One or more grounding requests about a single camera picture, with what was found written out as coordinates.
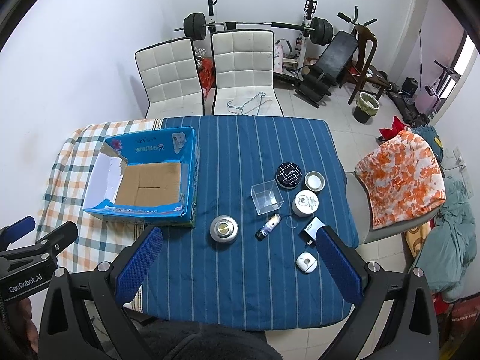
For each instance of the white earbud case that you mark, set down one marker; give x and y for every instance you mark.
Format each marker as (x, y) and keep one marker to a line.
(306, 262)

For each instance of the green waste bin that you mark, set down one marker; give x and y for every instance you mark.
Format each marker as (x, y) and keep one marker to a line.
(367, 106)

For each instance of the blue striped tablecloth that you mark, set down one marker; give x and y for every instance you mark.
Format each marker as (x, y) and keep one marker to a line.
(251, 284)

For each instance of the right white padded chair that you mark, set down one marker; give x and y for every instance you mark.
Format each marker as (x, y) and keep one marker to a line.
(243, 62)

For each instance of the black weight bench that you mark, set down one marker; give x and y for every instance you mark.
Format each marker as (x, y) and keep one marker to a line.
(312, 82)

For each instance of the left white padded chair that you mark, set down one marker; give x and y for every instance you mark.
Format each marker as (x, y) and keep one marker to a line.
(170, 77)

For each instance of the white padded chair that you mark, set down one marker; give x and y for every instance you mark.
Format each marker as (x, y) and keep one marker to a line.
(243, 62)
(170, 77)

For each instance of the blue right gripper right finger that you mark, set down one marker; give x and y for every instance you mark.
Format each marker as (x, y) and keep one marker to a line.
(343, 263)

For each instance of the brown wooden chair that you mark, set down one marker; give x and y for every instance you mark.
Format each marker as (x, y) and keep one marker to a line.
(361, 71)

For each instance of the teal blanket pile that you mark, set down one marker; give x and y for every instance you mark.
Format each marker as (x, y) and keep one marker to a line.
(451, 245)

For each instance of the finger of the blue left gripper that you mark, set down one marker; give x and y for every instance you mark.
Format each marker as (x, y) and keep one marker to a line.
(12, 233)

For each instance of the blue cardboard box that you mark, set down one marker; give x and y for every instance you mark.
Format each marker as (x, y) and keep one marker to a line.
(147, 177)

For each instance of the black grey charger block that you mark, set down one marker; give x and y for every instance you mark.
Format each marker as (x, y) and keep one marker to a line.
(309, 232)

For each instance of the black round compact case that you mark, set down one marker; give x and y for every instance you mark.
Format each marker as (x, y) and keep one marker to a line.
(288, 175)

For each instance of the barbell with black weights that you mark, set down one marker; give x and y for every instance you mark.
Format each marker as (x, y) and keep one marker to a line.
(319, 31)

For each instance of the wire clothes hanger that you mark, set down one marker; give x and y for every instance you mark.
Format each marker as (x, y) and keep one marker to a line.
(249, 106)

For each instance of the red cloth on floor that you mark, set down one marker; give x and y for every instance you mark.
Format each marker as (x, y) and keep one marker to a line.
(387, 133)

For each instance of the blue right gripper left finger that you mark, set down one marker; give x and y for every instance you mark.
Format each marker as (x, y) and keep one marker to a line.
(133, 263)

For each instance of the red plastic bag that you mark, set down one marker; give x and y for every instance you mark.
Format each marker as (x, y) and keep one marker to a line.
(206, 73)

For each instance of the clear acrylic cube box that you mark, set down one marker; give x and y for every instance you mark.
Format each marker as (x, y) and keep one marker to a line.
(266, 197)

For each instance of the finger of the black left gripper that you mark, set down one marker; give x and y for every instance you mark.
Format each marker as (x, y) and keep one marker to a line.
(51, 244)

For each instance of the silver round puck light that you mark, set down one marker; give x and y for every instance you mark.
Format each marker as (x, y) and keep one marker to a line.
(224, 229)

